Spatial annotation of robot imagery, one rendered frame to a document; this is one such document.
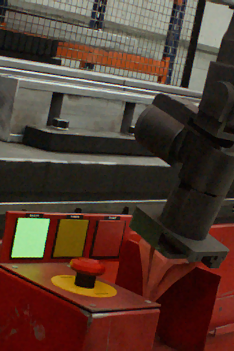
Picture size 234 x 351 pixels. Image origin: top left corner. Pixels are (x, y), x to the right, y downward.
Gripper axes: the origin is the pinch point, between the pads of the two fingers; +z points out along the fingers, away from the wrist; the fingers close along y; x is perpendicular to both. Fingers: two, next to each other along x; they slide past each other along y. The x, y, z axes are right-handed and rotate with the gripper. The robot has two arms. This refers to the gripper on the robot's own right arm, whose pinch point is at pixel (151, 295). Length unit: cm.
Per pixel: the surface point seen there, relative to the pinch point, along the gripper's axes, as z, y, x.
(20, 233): -2.0, 10.4, 12.9
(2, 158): -4.0, 25.4, 6.0
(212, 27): 54, 455, -544
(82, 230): -2.4, 10.5, 3.4
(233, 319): 29, 29, -69
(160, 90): 1, 79, -79
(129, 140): -3.1, 38.0, -29.2
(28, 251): 0.1, 9.9, 11.2
